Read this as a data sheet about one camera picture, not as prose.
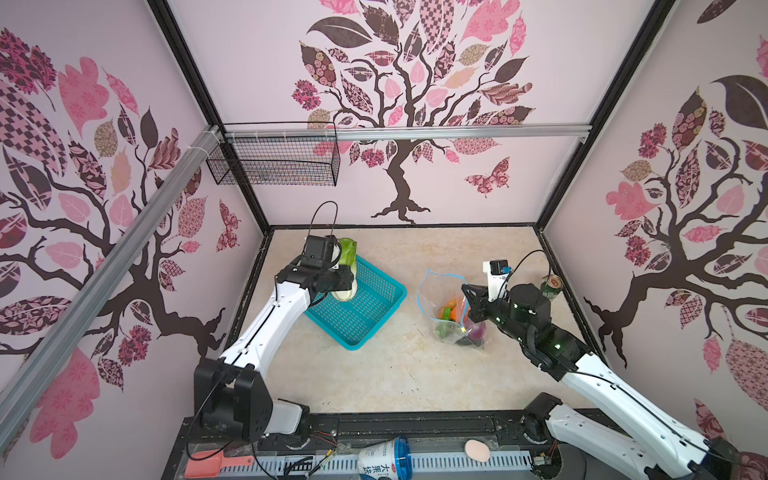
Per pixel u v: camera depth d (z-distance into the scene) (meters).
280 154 0.95
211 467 0.67
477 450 0.70
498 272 0.61
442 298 0.83
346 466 0.70
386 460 0.64
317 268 0.62
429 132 0.92
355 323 0.94
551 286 0.90
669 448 0.40
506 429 0.74
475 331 0.81
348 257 0.79
